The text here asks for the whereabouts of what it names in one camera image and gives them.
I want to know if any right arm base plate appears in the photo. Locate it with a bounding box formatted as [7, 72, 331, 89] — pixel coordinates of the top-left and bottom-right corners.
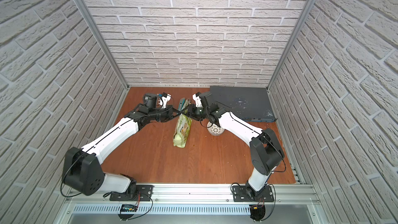
[230, 184, 275, 203]

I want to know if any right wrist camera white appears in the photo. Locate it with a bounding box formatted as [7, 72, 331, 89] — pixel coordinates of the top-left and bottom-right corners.
[192, 92, 203, 107]

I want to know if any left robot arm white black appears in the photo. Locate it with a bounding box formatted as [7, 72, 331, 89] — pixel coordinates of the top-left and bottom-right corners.
[60, 93, 181, 200]

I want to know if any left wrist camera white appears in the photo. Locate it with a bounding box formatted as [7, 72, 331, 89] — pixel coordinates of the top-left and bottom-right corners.
[159, 92, 171, 108]

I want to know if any right black round connector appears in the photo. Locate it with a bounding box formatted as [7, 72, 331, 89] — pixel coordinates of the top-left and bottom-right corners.
[249, 205, 266, 222]

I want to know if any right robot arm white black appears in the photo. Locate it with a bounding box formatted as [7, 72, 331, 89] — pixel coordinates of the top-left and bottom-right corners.
[182, 92, 285, 201]

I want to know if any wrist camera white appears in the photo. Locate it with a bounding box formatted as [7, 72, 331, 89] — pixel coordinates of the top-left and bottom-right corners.
[159, 92, 171, 108]
[192, 92, 203, 107]

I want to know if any left green circuit board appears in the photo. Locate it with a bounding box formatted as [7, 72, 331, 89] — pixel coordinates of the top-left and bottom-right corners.
[120, 204, 138, 214]

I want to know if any green oats bag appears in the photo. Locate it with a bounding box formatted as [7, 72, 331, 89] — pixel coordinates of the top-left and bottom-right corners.
[173, 98, 192, 148]

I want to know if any teal utility knife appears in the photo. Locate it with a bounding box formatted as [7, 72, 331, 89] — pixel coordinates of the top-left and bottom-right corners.
[178, 98, 188, 114]

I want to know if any dark grey network switch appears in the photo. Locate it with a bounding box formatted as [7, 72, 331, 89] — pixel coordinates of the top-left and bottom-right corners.
[210, 86, 276, 122]

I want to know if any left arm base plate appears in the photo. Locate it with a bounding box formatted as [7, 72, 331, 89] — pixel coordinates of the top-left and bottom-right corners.
[109, 184, 154, 202]

